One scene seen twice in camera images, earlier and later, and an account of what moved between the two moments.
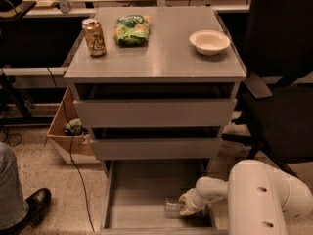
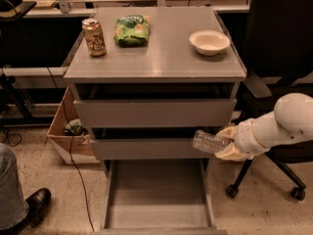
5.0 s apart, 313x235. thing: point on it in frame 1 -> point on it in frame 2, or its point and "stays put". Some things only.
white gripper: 195,202 -> 245,140
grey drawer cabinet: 156,87 stays put
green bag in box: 75,128 stays put
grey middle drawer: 156,148 stays put
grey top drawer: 156,113 stays put
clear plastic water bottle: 172,208 -> 208,141
